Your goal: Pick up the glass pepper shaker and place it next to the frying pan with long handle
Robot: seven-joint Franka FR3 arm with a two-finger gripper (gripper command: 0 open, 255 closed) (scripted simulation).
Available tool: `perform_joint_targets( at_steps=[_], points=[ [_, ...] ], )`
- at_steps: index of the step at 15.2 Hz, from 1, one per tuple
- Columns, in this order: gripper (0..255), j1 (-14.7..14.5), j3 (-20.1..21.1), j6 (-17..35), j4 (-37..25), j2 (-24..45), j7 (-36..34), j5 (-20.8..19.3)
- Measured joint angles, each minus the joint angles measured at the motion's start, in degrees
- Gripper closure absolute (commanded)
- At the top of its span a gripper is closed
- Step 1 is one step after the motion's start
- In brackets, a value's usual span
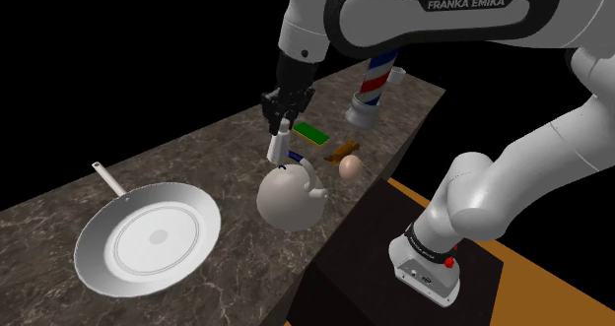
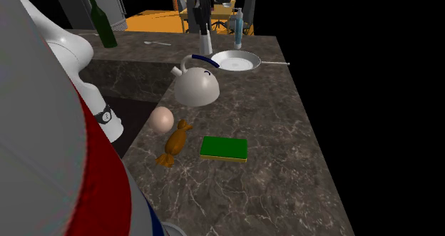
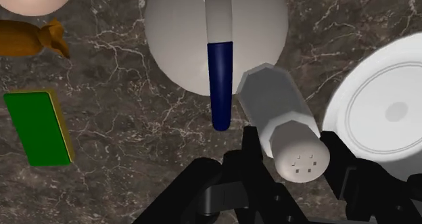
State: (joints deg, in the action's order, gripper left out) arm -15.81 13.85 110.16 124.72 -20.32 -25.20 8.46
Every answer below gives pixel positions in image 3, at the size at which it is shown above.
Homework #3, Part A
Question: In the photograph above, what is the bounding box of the white and blue ladle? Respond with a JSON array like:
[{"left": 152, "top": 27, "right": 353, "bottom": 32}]
[{"left": 144, "top": 0, "right": 289, "bottom": 132}]

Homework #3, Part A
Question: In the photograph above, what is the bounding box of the white salt shaker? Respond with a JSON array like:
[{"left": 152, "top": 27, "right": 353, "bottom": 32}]
[{"left": 235, "top": 62, "right": 331, "bottom": 184}]

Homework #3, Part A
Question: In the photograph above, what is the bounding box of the green and yellow sponge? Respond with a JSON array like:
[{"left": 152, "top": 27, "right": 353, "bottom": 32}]
[{"left": 3, "top": 89, "right": 76, "bottom": 167}]

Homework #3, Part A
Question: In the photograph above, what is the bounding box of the white plate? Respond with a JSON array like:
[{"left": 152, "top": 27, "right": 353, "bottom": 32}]
[{"left": 321, "top": 32, "right": 422, "bottom": 183}]

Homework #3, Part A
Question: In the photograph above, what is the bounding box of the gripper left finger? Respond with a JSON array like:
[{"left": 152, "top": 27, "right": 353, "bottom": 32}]
[{"left": 132, "top": 125, "right": 309, "bottom": 224}]

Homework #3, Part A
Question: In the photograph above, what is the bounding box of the brown wrapped candy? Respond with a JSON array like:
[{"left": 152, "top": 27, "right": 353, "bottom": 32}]
[{"left": 0, "top": 18, "right": 71, "bottom": 60}]

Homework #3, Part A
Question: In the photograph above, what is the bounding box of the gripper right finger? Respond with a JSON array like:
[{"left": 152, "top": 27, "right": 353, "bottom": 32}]
[{"left": 319, "top": 130, "right": 422, "bottom": 224}]

